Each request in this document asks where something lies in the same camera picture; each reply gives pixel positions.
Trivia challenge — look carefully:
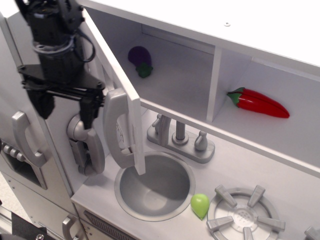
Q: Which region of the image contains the white toy kitchen cabinet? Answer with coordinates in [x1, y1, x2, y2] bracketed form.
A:
[0, 0, 320, 240]

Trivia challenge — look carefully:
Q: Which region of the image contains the purple toy eggplant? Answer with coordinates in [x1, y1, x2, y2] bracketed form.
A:
[127, 46, 153, 78]

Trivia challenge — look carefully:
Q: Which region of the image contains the red toy chili pepper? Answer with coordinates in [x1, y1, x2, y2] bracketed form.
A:
[226, 87, 290, 119]

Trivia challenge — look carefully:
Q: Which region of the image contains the grey ice dispenser panel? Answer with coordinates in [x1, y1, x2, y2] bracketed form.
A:
[0, 140, 48, 190]

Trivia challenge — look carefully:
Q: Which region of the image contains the grey lower door handle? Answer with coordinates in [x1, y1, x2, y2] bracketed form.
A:
[62, 216, 79, 240]

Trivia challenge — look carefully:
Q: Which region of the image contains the grey fridge door handle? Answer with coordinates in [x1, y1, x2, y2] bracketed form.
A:
[11, 110, 48, 168]

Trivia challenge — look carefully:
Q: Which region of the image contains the round grey sink basin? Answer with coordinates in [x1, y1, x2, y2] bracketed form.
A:
[114, 151, 196, 222]

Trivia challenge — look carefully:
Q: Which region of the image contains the grey toy telephone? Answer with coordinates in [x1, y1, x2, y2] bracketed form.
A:
[67, 115, 105, 177]

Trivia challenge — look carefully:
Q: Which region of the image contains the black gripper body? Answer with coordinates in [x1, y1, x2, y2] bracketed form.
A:
[17, 48, 104, 107]

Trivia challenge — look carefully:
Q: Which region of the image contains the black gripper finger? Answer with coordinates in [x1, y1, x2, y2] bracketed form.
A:
[27, 90, 55, 120]
[79, 97, 100, 130]

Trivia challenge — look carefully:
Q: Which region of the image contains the grey stove burner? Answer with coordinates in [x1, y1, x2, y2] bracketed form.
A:
[206, 185, 286, 240]

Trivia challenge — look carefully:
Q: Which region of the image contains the green toy pear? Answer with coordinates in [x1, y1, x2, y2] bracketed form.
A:
[190, 193, 210, 220]

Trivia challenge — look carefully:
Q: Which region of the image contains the grey toy faucet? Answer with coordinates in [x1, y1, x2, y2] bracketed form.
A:
[147, 114, 215, 164]

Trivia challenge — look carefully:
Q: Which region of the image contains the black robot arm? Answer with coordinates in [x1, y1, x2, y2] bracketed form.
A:
[15, 0, 105, 129]

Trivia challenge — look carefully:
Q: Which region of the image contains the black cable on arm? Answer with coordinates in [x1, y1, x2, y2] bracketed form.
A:
[74, 28, 96, 63]

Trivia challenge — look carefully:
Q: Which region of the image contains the white microwave door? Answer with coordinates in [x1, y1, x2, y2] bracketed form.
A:
[80, 9, 146, 175]

